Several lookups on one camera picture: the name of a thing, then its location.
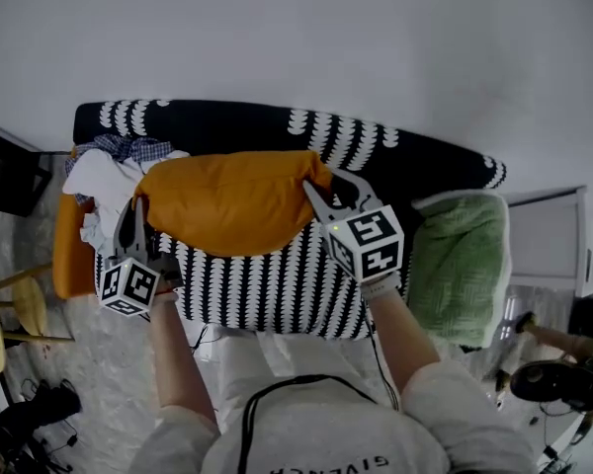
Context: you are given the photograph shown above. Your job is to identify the yellow round side table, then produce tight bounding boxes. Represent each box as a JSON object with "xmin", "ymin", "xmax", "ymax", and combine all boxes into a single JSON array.
[{"xmin": 0, "ymin": 262, "xmax": 75, "ymax": 374}]

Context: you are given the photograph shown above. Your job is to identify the white crumpled cloth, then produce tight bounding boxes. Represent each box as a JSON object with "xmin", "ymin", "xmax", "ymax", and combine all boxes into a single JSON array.
[{"xmin": 61, "ymin": 148, "xmax": 192, "ymax": 246}]

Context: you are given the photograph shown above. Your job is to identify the person's right forearm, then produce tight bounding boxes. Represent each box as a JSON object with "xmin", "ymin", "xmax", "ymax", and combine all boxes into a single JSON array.
[{"xmin": 368, "ymin": 288, "xmax": 442, "ymax": 397}]

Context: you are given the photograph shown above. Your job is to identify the orange sofa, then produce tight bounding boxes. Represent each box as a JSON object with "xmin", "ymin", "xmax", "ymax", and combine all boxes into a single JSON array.
[{"xmin": 52, "ymin": 145, "xmax": 100, "ymax": 299}]

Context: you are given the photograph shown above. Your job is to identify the white cabinet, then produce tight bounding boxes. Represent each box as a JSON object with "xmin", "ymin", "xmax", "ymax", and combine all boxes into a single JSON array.
[{"xmin": 503, "ymin": 185, "xmax": 593, "ymax": 298}]

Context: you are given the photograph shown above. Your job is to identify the black headset cables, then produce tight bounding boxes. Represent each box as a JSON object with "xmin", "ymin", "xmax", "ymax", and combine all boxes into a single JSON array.
[{"xmin": 239, "ymin": 373, "xmax": 380, "ymax": 474}]

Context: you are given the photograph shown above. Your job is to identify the orange cushion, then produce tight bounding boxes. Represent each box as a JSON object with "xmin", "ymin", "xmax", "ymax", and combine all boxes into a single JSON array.
[{"xmin": 133, "ymin": 149, "xmax": 335, "ymax": 259}]

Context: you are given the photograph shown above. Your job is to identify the black tower cabinet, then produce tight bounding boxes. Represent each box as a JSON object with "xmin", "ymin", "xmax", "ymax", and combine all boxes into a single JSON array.
[{"xmin": 0, "ymin": 125, "xmax": 50, "ymax": 219}]

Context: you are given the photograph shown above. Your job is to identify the white wristband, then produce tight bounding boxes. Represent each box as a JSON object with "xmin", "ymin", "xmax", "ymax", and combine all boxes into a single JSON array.
[{"xmin": 360, "ymin": 272, "xmax": 402, "ymax": 301}]

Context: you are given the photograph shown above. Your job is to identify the pale blue cloth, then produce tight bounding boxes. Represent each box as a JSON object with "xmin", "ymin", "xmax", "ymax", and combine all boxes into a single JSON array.
[{"xmin": 80, "ymin": 212, "xmax": 106, "ymax": 255}]

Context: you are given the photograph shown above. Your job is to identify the thin black floor cable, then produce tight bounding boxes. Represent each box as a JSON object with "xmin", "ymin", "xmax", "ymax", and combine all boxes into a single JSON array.
[{"xmin": 369, "ymin": 323, "xmax": 401, "ymax": 409}]

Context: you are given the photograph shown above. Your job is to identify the blue checked cloth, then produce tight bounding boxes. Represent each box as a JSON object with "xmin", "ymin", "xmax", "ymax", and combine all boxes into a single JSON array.
[{"xmin": 64, "ymin": 134, "xmax": 174, "ymax": 204}]

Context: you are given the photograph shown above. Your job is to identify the person's left forearm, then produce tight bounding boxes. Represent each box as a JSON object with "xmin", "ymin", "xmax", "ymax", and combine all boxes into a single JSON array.
[{"xmin": 147, "ymin": 288, "xmax": 218, "ymax": 424}]

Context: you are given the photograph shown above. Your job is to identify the green white towel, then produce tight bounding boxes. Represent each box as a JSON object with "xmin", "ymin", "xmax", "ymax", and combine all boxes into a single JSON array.
[{"xmin": 407, "ymin": 189, "xmax": 513, "ymax": 349}]

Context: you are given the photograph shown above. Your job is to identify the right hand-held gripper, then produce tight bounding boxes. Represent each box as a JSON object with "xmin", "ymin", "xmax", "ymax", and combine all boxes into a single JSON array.
[{"xmin": 301, "ymin": 168, "xmax": 406, "ymax": 284}]

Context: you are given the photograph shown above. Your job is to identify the person's light trousers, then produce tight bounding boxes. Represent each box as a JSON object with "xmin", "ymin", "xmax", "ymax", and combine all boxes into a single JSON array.
[{"xmin": 216, "ymin": 333, "xmax": 377, "ymax": 404}]

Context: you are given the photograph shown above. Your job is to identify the black bag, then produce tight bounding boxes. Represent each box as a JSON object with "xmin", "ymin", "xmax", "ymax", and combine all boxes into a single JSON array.
[{"xmin": 0, "ymin": 377, "xmax": 83, "ymax": 463}]

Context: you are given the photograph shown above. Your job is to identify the person's white shirt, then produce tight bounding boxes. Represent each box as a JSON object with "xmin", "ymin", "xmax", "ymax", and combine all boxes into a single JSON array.
[{"xmin": 137, "ymin": 357, "xmax": 540, "ymax": 474}]

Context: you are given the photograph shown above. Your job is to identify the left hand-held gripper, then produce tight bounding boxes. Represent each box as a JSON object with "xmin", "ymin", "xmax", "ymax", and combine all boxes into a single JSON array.
[{"xmin": 96, "ymin": 196, "xmax": 185, "ymax": 319}]

